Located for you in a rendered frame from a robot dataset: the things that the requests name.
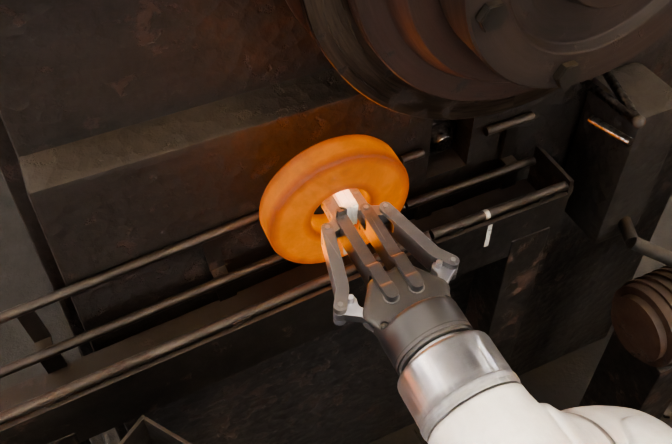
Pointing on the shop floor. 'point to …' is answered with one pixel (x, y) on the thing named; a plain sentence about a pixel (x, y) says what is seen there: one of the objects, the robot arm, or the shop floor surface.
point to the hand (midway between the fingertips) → (335, 191)
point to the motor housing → (637, 348)
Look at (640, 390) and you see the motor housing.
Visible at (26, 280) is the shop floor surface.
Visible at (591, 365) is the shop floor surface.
